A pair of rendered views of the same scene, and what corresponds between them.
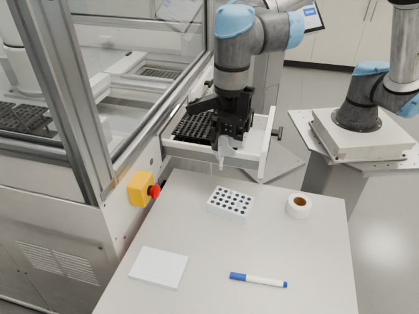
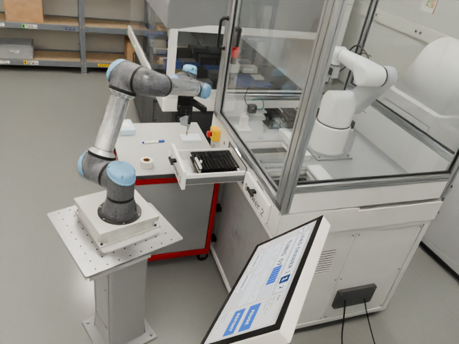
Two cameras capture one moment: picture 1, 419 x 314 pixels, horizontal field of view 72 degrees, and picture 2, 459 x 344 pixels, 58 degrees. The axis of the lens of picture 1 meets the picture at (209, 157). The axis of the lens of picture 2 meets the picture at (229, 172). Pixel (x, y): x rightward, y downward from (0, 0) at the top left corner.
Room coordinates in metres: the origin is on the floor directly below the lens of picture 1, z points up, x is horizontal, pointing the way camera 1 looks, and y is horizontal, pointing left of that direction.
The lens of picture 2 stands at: (2.38, -1.14, 2.02)
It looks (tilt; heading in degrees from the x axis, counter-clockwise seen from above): 32 degrees down; 141
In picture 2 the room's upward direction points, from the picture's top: 10 degrees clockwise
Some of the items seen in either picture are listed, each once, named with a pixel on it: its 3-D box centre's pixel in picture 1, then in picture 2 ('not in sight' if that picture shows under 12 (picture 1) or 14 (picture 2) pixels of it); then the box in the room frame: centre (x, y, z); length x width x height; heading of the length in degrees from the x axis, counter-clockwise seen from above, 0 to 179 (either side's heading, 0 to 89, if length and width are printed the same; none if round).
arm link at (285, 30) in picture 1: (270, 30); (180, 82); (0.65, -0.13, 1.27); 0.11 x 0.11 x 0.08; 26
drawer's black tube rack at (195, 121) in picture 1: (210, 131); (214, 164); (0.86, 0.00, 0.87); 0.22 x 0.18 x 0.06; 75
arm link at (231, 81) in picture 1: (231, 75); not in sight; (0.59, -0.05, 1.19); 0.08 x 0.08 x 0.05
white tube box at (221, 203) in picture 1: (230, 204); not in sight; (0.59, -0.06, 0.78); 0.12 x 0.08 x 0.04; 65
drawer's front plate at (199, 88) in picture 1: (202, 89); (256, 196); (1.19, 0.03, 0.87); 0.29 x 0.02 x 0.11; 165
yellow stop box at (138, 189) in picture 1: (142, 189); (214, 134); (0.56, 0.18, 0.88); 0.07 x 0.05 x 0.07; 165
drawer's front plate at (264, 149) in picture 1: (267, 139); (177, 165); (0.80, -0.20, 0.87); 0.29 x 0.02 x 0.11; 165
